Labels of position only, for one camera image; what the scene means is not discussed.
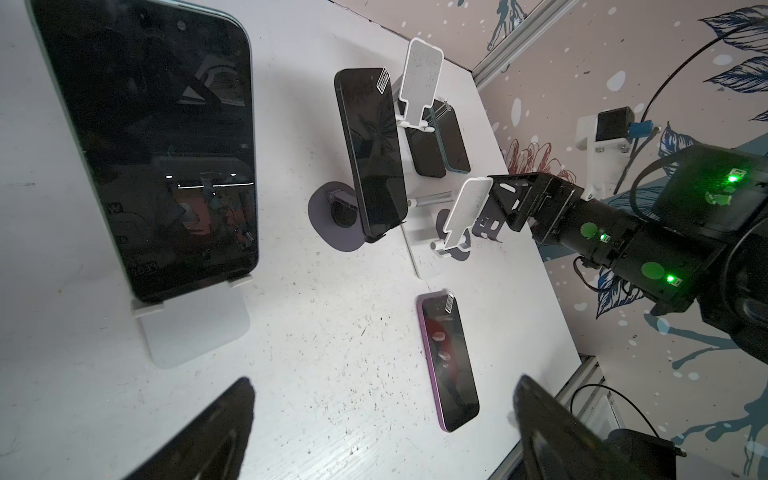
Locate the black phone with sticker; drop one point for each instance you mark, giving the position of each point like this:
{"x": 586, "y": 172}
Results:
{"x": 367, "y": 112}

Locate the purple phone with sticker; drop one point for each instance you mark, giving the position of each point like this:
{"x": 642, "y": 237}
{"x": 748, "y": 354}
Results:
{"x": 447, "y": 355}

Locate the white stand front centre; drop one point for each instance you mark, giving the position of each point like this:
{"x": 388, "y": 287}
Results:
{"x": 438, "y": 226}

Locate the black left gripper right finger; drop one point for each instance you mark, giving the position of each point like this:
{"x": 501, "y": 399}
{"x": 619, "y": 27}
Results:
{"x": 557, "y": 446}

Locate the teal phone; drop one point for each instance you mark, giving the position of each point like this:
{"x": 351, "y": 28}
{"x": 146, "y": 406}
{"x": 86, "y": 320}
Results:
{"x": 450, "y": 139}

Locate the green-edged phone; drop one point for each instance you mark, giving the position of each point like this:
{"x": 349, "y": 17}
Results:
{"x": 159, "y": 96}

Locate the dark round stand back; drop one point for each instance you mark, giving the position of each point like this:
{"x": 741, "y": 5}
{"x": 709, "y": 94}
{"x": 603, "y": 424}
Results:
{"x": 334, "y": 210}

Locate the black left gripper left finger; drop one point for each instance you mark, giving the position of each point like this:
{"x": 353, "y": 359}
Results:
{"x": 213, "y": 445}

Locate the white stand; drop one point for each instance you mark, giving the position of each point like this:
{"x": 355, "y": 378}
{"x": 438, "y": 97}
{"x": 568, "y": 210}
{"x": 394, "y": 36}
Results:
{"x": 416, "y": 88}
{"x": 438, "y": 226}
{"x": 186, "y": 327}

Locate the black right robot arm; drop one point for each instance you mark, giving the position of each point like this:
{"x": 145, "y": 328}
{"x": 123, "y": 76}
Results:
{"x": 703, "y": 243}

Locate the white stand back left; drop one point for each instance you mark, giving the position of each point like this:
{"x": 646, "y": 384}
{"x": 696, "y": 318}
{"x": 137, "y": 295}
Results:
{"x": 186, "y": 327}

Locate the dark round stand front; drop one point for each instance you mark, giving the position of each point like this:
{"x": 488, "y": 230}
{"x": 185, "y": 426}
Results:
{"x": 487, "y": 226}

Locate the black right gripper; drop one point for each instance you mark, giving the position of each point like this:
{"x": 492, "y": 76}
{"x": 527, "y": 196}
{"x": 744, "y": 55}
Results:
{"x": 541, "y": 197}

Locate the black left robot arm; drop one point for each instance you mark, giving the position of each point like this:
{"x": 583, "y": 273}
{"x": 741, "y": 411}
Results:
{"x": 655, "y": 456}

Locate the white stand far right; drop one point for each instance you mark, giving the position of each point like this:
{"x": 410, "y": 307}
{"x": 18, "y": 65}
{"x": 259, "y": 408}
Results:
{"x": 416, "y": 88}

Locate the dark round stand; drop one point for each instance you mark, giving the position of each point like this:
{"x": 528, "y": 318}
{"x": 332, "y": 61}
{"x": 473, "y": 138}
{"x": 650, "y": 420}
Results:
{"x": 487, "y": 226}
{"x": 334, "y": 210}

